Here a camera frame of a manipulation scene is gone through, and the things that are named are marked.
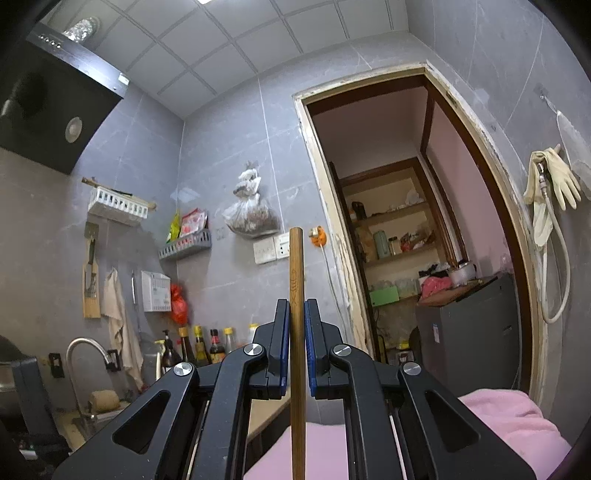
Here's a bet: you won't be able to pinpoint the wooden door frame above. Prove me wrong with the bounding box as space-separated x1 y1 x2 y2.
292 61 548 407

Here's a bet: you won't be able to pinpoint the steel sink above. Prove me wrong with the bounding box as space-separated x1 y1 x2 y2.
69 399 139 439

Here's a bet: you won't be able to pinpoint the white wall box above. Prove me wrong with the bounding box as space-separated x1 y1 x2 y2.
141 270 172 311

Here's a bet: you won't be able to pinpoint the brown loofah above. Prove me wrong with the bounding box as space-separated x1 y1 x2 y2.
89 390 121 414

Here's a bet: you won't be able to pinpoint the metal pot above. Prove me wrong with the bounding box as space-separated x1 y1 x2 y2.
450 261 476 286

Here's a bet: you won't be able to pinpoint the brown wooden chopstick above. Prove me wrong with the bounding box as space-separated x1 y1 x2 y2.
288 227 308 480

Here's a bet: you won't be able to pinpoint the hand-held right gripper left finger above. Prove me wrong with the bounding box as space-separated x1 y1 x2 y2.
53 299 293 480

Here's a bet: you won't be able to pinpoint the black range hood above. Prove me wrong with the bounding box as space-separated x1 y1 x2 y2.
0 22 129 176

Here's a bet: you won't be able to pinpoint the foil exhaust duct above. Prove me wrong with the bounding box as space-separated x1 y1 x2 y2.
64 16 100 42

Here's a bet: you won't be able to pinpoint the hanging kitchen spatula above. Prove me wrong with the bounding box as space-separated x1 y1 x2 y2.
84 222 99 264

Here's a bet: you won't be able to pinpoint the wooden shelf unit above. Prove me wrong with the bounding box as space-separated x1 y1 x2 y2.
337 156 468 370

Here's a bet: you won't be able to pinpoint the red snack packet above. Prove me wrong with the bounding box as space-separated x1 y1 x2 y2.
180 208 208 239

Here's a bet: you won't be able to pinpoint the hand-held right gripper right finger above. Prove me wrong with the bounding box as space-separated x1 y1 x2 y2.
305 299 530 480

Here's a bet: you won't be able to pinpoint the wooden cutting board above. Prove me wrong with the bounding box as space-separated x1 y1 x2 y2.
82 260 101 319

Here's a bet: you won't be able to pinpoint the white mesh bag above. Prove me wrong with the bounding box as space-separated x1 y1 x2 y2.
556 110 591 200

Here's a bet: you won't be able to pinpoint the pink blanket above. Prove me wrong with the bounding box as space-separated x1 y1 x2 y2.
244 388 574 480

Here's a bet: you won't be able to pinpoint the white cable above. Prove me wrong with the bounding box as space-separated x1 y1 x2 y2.
320 246 348 315

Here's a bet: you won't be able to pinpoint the green box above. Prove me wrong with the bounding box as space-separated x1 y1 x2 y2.
370 285 400 306

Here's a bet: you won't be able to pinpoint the hanging clear plastic bag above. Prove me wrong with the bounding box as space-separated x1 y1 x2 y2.
222 161 281 239

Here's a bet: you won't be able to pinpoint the grey wall rack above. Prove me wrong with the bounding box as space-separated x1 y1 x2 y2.
159 229 212 262

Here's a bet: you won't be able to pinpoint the beige hanging towel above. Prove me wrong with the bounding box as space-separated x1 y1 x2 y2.
102 268 144 389

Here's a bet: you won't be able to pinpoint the white hose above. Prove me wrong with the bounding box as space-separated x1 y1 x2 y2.
535 163 571 324

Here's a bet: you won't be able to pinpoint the white wall switch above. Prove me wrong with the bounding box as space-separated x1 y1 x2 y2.
253 239 278 265

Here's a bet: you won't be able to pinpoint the grey cabinet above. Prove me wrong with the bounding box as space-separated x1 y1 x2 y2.
415 272 519 403

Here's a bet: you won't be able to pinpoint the steel faucet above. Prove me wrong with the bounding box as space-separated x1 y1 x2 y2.
65 337 122 418

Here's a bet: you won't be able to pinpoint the cream rubber gloves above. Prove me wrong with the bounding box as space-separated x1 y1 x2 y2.
523 143 582 250

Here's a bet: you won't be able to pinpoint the white wall basket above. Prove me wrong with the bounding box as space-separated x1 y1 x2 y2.
87 186 151 227

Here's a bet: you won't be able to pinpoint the row of sauce bottles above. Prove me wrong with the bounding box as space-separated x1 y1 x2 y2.
156 325 239 371

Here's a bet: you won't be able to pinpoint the pink cloth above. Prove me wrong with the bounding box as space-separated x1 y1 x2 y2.
420 275 451 297

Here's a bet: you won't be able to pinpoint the red plastic bag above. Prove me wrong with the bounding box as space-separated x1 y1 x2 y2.
169 283 189 326

